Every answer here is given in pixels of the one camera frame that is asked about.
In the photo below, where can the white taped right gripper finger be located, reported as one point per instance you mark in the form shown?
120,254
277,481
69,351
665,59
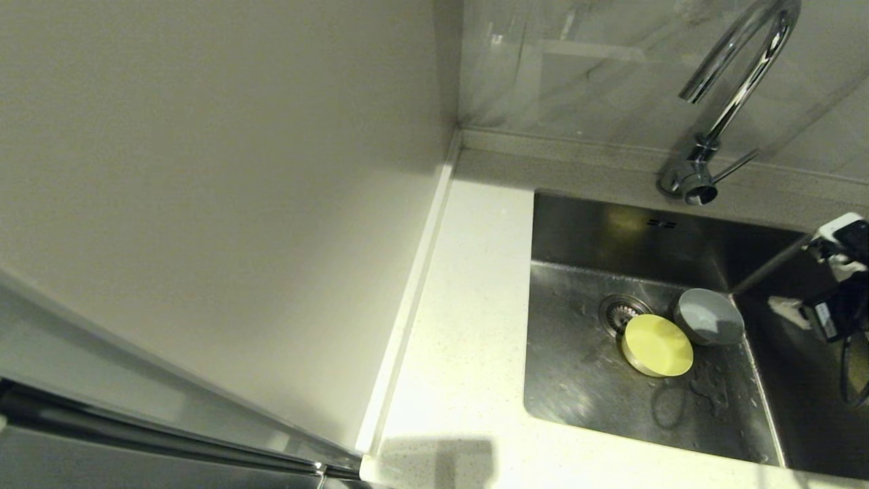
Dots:
791,312
838,231

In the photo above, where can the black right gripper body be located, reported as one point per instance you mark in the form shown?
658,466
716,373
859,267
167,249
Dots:
857,305

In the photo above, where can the gray bowl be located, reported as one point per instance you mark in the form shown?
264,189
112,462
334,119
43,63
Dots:
713,318

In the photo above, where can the yellow bowl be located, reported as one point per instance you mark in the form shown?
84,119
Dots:
658,345

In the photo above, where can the metal sink drain strainer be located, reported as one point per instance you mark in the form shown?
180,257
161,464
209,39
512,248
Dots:
614,314

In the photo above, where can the stainless steel sink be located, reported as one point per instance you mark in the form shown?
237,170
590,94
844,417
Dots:
584,387

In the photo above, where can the chrome gooseneck faucet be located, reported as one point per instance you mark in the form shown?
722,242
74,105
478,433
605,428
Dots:
736,102

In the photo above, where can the stainless steel appliance door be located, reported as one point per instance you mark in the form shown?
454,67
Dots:
102,468

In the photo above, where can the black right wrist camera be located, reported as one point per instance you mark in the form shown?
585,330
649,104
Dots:
823,320

